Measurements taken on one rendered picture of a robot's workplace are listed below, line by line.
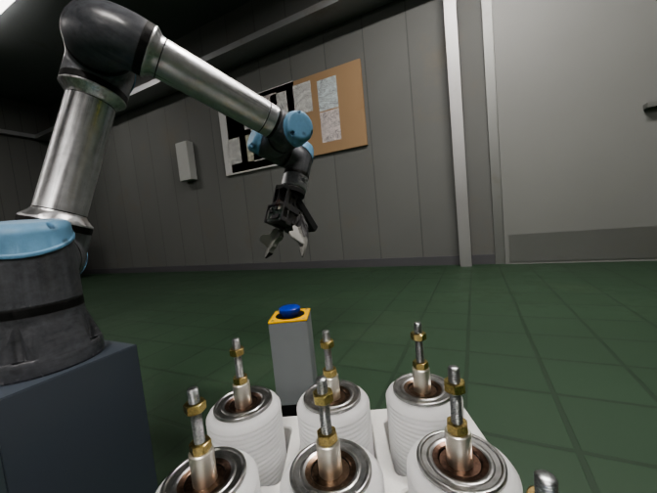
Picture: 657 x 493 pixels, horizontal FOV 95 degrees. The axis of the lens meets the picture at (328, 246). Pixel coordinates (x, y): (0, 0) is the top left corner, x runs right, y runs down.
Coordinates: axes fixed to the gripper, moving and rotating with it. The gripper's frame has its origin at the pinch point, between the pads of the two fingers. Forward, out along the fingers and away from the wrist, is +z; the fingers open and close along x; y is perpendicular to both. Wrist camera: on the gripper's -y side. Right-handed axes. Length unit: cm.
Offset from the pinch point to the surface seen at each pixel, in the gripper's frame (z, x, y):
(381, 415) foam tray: 28.2, 38.3, 8.3
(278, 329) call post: 18.4, 21.2, 16.8
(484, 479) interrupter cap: 27, 56, 22
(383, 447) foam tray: 31, 42, 13
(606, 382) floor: 18, 67, -56
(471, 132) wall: -160, 2, -171
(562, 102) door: -169, 62, -176
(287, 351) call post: 21.9, 22.1, 14.3
